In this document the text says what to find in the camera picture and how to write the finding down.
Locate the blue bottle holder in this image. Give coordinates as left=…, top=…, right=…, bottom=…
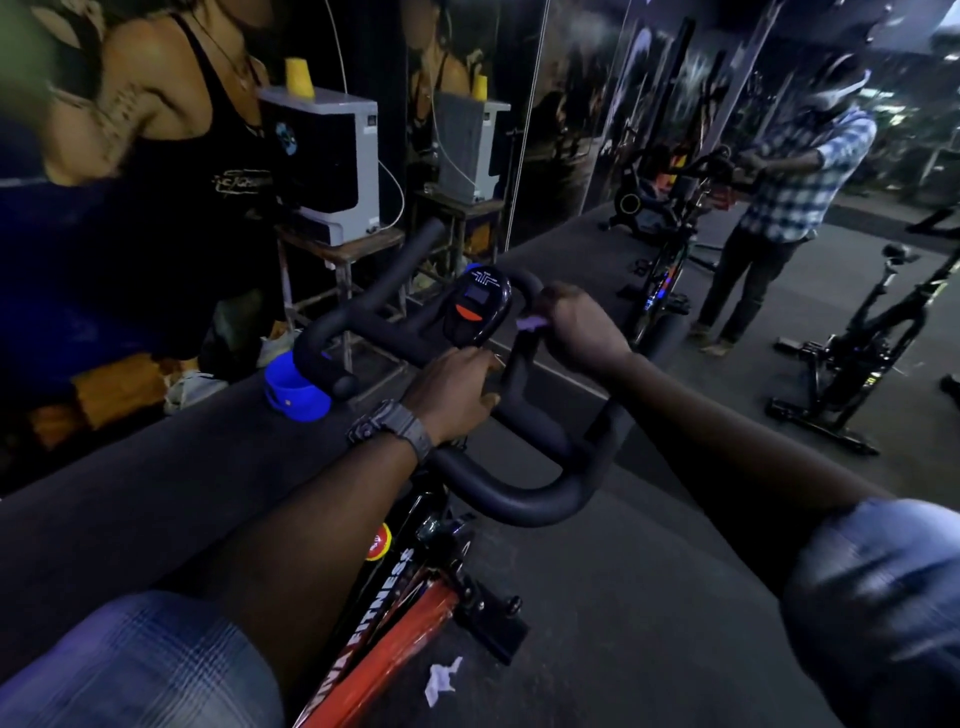
left=263, top=350, right=336, bottom=423

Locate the person's right hand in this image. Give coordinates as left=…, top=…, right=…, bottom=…
left=534, top=282, right=633, bottom=377

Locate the black bike display console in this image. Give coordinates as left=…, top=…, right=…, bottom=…
left=441, top=262, right=516, bottom=348

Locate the white crumpled paper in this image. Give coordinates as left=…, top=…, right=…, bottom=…
left=423, top=656, right=465, bottom=709

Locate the white shoe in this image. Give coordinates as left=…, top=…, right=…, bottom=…
left=256, top=327, right=301, bottom=369
left=162, top=369, right=230, bottom=416

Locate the wooden metal stool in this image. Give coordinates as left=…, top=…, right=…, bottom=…
left=275, top=225, right=411, bottom=376

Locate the grey wristwatch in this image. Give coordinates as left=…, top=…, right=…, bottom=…
left=345, top=399, right=435, bottom=463

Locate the person's right forearm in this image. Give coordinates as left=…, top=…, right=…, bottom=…
left=600, top=348, right=895, bottom=601

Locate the yellow plastic cup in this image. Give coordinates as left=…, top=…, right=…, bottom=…
left=284, top=57, right=317, bottom=102

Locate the person's left hand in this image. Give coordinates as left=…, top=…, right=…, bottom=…
left=401, top=346, right=504, bottom=447

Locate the person's left forearm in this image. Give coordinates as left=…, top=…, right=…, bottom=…
left=159, top=435, right=421, bottom=680

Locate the red black exercise bike frame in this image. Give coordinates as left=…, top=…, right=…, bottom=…
left=291, top=450, right=531, bottom=728

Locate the white cable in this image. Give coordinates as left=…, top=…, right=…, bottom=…
left=324, top=0, right=407, bottom=234

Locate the white black water purifier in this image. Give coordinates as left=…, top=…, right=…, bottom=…
left=257, top=84, right=382, bottom=249

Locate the black exercise bike handlebar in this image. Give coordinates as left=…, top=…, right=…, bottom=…
left=292, top=217, right=639, bottom=528

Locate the blue checked shirt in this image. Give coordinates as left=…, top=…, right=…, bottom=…
left=0, top=498, right=960, bottom=728

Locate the large wall mirror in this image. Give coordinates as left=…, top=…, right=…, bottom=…
left=401, top=0, right=960, bottom=519

